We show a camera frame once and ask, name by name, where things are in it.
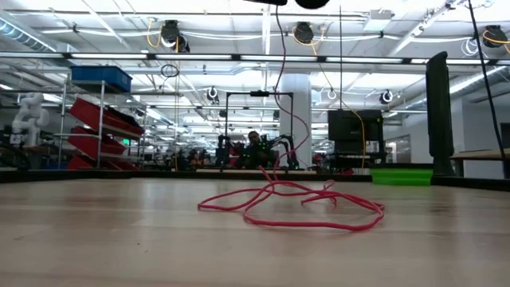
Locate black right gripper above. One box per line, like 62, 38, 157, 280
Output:
293, 0, 332, 10

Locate red cord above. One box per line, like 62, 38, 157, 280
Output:
198, 4, 386, 233

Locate white pillar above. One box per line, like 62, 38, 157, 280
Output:
280, 73, 312, 156

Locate black cabinet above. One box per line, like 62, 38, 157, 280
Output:
327, 110, 385, 168

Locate person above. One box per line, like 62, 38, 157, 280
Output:
241, 130, 276, 169

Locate green plastic tray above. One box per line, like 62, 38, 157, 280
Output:
369, 167, 434, 187

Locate blue storage bin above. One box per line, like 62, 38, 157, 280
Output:
70, 65, 133, 93

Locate wooden top desk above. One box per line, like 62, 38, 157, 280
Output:
449, 148, 510, 179

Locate red storage bin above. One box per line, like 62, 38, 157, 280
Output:
66, 126, 128, 155
66, 155, 140, 171
71, 97, 145, 139

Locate red bin cart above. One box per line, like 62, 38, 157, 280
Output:
55, 79, 147, 171

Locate black ceiling cable reel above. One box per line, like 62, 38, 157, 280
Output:
161, 19, 190, 53
292, 21, 316, 45
481, 24, 510, 49

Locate black robot station frame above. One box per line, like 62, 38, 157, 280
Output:
225, 90, 295, 172

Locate yellow hanging cable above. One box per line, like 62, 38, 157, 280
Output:
350, 109, 366, 168

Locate thin black hanging cable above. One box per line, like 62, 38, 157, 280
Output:
466, 0, 507, 160

